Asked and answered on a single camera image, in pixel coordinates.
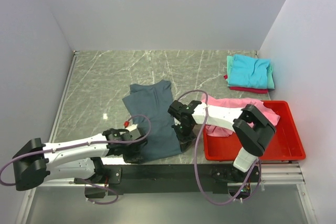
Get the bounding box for slate blue t shirt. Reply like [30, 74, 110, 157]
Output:
[122, 80, 182, 162]

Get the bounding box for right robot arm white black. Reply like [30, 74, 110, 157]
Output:
[168, 100, 276, 173]

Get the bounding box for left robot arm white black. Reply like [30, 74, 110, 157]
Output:
[13, 127, 147, 191]

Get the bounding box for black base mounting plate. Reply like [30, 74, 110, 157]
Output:
[87, 164, 247, 195]

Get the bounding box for crimson folded t shirt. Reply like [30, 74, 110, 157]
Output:
[229, 86, 268, 94]

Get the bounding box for cyan folded t shirt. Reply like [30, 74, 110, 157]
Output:
[227, 54, 271, 88]

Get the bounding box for pink t shirt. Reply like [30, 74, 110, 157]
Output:
[206, 96, 280, 137]

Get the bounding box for teal green folded t shirt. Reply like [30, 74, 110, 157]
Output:
[226, 56, 276, 90]

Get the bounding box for red plastic bin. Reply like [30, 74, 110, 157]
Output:
[203, 100, 306, 162]

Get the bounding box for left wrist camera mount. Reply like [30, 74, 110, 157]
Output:
[125, 124, 145, 141]

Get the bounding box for aluminium extrusion rail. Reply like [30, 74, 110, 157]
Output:
[16, 163, 307, 223]

